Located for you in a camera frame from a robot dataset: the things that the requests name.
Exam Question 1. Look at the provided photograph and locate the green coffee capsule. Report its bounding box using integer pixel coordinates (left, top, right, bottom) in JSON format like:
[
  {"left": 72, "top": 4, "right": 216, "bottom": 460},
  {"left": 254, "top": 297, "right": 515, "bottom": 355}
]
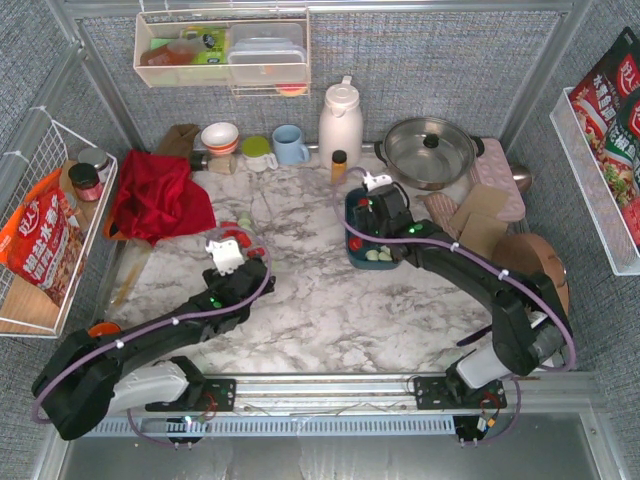
[{"left": 366, "top": 250, "right": 379, "bottom": 262}]

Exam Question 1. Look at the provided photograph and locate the teal storage basket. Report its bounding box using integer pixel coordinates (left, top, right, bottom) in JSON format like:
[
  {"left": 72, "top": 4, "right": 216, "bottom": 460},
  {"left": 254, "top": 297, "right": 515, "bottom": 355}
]
[{"left": 344, "top": 188, "right": 398, "bottom": 271}]

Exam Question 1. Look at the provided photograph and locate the brown cardboard sheet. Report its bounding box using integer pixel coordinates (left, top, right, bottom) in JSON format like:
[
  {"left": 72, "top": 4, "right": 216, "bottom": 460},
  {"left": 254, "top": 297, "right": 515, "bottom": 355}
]
[
  {"left": 459, "top": 213, "right": 508, "bottom": 258},
  {"left": 450, "top": 184, "right": 509, "bottom": 230}
]

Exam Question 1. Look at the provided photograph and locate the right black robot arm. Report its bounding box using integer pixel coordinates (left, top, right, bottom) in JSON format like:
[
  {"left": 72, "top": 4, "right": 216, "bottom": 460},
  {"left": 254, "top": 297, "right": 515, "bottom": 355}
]
[{"left": 345, "top": 184, "right": 575, "bottom": 404}]

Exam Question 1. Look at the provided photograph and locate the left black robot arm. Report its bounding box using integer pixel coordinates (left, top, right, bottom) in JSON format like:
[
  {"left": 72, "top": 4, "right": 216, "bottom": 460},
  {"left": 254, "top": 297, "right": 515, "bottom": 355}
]
[{"left": 31, "top": 257, "right": 276, "bottom": 440}]

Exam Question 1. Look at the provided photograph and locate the striped oven mitt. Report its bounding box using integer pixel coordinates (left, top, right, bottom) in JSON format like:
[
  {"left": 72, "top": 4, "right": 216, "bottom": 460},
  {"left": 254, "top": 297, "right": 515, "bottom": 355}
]
[{"left": 417, "top": 192, "right": 461, "bottom": 239}]

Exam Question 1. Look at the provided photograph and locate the orange spice bottle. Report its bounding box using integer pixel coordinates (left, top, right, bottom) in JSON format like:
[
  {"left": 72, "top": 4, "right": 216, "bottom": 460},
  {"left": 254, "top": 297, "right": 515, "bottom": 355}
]
[{"left": 331, "top": 150, "right": 347, "bottom": 185}]

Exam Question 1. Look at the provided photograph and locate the stainless steel pot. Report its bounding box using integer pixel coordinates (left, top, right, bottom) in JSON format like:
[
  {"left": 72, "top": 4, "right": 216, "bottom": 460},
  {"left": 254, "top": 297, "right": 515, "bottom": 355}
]
[{"left": 373, "top": 117, "right": 485, "bottom": 191}]

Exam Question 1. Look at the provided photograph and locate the white thermos jug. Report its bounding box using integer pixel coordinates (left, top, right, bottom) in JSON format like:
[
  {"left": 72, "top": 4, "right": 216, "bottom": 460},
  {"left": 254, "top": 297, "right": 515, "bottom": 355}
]
[{"left": 318, "top": 76, "right": 364, "bottom": 169}]

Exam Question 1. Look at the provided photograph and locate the pink egg tray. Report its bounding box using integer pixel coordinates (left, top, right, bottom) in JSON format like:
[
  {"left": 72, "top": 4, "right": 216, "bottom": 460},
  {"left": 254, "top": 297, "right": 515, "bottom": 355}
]
[{"left": 470, "top": 138, "right": 526, "bottom": 223}]

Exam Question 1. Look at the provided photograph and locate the red cloth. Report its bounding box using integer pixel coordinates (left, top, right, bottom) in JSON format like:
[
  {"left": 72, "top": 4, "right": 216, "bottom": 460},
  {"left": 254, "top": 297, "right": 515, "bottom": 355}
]
[{"left": 104, "top": 150, "right": 217, "bottom": 245}]

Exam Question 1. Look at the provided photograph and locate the pepper grinder bottle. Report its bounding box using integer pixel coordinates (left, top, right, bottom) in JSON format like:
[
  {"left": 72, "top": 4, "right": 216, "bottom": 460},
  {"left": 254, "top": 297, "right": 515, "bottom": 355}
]
[{"left": 189, "top": 152, "right": 237, "bottom": 175}]

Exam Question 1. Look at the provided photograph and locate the blue mug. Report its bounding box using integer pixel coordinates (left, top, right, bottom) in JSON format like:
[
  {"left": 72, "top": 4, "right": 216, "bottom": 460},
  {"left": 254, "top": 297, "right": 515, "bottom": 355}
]
[{"left": 272, "top": 125, "right": 311, "bottom": 166}]

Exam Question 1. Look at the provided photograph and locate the orange cup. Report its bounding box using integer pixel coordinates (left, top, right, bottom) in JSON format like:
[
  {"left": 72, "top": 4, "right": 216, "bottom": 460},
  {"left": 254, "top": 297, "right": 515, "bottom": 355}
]
[{"left": 88, "top": 322, "right": 121, "bottom": 338}]

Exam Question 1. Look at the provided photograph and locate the green lidded cup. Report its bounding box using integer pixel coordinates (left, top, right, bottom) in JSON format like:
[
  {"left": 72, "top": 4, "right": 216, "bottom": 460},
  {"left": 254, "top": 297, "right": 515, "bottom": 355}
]
[{"left": 241, "top": 136, "right": 278, "bottom": 173}]

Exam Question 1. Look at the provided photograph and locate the round wooden board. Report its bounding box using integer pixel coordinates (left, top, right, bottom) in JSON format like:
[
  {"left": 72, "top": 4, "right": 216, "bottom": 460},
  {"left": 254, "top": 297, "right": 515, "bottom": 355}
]
[{"left": 491, "top": 233, "right": 569, "bottom": 314}]

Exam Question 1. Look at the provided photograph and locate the white orange striped bowl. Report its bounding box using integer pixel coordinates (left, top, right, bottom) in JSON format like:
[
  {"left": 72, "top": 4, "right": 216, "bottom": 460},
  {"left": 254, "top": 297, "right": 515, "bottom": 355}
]
[{"left": 201, "top": 122, "right": 239, "bottom": 155}]

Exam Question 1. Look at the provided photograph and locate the brown paper bag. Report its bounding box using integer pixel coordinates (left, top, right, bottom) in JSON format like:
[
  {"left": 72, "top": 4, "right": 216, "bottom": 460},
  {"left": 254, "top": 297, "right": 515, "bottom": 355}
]
[{"left": 154, "top": 123, "right": 200, "bottom": 159}]

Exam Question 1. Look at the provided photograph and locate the dark lid jar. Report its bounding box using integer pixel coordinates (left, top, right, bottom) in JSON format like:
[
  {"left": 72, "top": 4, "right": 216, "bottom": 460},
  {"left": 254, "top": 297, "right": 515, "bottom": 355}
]
[{"left": 68, "top": 163, "right": 103, "bottom": 202}]

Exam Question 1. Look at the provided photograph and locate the silver lid jar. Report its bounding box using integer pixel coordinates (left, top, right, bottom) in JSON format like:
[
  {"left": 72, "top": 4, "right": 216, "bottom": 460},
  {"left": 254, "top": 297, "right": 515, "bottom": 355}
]
[{"left": 78, "top": 147, "right": 110, "bottom": 183}]

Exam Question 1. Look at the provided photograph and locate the red snack bag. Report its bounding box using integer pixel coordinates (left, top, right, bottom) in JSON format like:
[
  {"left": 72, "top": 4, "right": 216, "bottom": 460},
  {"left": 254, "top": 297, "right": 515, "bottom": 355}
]
[{"left": 1, "top": 169, "right": 83, "bottom": 307}]

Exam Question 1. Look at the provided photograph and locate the clear plastic container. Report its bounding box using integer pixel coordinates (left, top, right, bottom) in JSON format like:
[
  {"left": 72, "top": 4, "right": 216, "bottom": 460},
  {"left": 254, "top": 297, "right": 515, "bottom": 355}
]
[{"left": 226, "top": 22, "right": 307, "bottom": 85}]

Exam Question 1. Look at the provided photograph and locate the red seasoning packet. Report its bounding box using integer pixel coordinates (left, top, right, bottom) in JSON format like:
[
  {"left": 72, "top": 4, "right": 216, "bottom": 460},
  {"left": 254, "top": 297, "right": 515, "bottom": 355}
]
[{"left": 569, "top": 27, "right": 639, "bottom": 244}]

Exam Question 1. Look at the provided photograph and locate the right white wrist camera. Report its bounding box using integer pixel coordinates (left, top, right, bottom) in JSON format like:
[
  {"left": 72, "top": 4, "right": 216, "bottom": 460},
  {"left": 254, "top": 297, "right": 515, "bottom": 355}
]
[{"left": 363, "top": 171, "right": 394, "bottom": 192}]

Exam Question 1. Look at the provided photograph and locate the white wire side basket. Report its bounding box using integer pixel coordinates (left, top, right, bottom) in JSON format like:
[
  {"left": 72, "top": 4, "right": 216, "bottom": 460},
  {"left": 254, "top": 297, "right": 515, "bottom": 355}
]
[{"left": 1, "top": 106, "right": 119, "bottom": 338}]

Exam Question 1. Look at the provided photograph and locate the cream wall storage box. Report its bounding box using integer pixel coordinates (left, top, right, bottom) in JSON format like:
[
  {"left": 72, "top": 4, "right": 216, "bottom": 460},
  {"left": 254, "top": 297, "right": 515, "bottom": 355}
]
[{"left": 133, "top": 7, "right": 311, "bottom": 96}]

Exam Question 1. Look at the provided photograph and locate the white right wall basket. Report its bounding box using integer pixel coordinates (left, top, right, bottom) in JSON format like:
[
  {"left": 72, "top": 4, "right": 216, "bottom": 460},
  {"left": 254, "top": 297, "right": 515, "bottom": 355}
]
[{"left": 549, "top": 87, "right": 639, "bottom": 277}]

